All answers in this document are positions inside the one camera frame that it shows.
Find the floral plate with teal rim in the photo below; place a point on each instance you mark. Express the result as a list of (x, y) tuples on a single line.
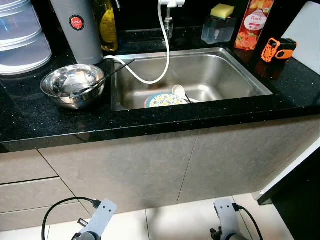
[(162, 101)]

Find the black chopstick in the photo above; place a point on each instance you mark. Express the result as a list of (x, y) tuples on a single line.
[(117, 69)]

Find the stainless steel bowl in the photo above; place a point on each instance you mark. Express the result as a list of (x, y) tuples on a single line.
[(72, 82)]

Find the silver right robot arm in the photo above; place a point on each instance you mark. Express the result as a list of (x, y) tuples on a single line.
[(234, 237)]

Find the grey kitchen base cabinet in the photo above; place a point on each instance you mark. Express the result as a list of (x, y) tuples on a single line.
[(150, 165)]

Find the black appliance with white trim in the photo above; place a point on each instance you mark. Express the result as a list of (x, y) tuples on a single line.
[(300, 200)]

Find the orange and black gadget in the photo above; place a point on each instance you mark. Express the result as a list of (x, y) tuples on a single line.
[(274, 49)]

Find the white panel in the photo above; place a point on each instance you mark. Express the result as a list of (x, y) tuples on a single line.
[(302, 30)]

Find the stainless steel sink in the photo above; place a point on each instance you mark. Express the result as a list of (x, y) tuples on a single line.
[(215, 75)]

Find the peach printed red bottle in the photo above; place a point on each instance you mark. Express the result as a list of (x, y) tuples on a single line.
[(252, 27)]

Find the clear plastic soap dispenser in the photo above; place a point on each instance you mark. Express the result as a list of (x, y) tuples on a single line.
[(217, 31)]

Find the white ceramic spoon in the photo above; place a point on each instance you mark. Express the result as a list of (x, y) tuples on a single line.
[(179, 92)]

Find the yellow sponge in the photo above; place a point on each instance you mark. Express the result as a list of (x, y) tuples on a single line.
[(222, 11)]

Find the chrome tap spout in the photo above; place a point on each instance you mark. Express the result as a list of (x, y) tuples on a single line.
[(168, 22)]

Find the yellow cooking oil bottle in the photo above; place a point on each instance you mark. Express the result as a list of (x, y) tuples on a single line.
[(108, 30)]

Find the grey thermos with red label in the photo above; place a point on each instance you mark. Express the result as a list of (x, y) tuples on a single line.
[(80, 42)]

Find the translucent stacked plastic food covers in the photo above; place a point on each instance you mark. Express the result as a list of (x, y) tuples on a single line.
[(20, 45)]

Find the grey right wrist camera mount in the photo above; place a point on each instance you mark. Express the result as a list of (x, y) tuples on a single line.
[(226, 215)]

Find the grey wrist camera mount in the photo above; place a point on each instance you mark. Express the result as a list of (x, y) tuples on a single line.
[(226, 215), (101, 215)]

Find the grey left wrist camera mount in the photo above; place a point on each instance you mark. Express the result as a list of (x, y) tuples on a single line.
[(101, 215)]

